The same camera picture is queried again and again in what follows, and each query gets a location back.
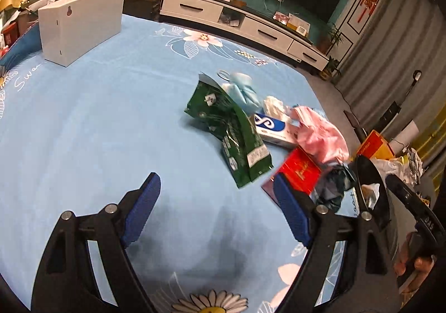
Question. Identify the black trash bin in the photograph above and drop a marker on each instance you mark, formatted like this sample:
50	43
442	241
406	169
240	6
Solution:
373	196

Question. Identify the blue white toothpaste box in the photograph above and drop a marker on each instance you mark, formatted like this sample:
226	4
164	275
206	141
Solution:
275	131

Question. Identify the white tissue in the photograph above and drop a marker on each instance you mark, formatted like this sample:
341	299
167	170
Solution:
275	108

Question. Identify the potted plant by curtain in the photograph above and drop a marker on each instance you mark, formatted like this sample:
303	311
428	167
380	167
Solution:
331	36

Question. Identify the white cardboard box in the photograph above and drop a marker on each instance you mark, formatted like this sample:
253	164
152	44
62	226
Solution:
70	28

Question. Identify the red yellow shopping bag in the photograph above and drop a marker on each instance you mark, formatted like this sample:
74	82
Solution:
375	146

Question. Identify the grey curtain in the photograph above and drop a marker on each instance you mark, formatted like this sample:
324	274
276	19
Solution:
400	57

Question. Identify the green snack bag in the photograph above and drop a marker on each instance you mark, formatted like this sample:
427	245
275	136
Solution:
243	150

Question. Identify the white TV cabinet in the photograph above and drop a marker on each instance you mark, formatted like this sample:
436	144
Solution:
243	26

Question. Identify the light blue bag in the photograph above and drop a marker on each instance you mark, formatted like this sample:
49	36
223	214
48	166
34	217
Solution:
239	86

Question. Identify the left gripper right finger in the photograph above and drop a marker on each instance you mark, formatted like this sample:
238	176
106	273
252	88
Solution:
366	281

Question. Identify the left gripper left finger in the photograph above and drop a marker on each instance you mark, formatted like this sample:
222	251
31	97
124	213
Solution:
65	280

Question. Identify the red cigarette box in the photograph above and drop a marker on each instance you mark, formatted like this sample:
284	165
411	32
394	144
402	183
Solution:
301	171

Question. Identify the white plastic bag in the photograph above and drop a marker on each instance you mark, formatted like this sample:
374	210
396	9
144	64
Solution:
409	167

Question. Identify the blue floral tablecloth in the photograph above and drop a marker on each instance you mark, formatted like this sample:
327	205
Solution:
80	137

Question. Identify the pink plastic bag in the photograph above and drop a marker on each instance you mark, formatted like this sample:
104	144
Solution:
319	137

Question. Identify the dark green wrapper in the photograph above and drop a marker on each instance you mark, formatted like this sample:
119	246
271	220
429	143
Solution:
330	188

